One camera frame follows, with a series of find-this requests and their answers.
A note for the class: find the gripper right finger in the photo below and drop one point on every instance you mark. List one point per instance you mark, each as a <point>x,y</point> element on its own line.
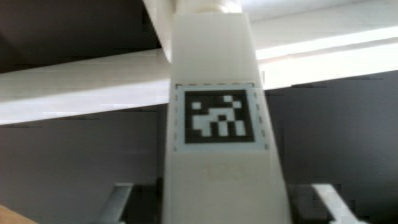
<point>319,206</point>

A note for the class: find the white desk top tray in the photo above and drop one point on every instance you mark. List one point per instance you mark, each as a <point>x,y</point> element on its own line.
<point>321,45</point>

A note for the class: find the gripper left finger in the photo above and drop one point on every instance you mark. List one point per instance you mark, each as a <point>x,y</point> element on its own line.
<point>131,207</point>

